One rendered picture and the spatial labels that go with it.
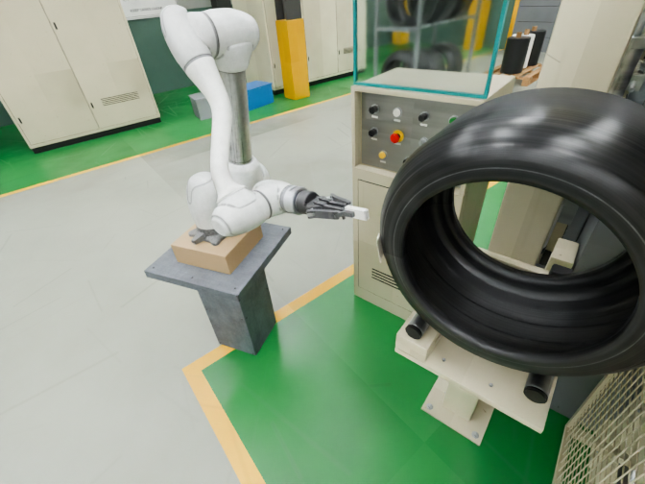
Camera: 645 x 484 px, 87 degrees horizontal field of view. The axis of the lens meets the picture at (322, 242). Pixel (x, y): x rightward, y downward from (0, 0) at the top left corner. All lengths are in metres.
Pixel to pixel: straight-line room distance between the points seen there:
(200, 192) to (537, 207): 1.17
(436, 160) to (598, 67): 0.40
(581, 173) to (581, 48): 0.39
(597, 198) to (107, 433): 2.04
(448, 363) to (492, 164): 0.58
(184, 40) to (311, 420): 1.59
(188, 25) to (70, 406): 1.87
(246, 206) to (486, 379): 0.79
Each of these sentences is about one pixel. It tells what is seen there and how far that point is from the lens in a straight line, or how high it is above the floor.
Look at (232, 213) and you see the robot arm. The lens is 1.00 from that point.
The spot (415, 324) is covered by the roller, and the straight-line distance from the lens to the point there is 0.91.
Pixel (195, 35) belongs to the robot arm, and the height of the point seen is 1.52.
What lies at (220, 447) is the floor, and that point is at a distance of 1.83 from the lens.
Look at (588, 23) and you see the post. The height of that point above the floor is 1.53.
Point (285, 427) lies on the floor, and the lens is 1.80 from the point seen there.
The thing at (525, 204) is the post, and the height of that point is 1.13.
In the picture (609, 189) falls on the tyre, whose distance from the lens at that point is 0.60.
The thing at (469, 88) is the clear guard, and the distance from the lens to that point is 1.39.
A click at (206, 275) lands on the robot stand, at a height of 0.65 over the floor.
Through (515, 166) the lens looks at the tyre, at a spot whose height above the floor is 1.38.
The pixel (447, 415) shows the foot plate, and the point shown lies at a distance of 1.84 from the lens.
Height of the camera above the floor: 1.62
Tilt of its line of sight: 37 degrees down
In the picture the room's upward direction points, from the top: 5 degrees counter-clockwise
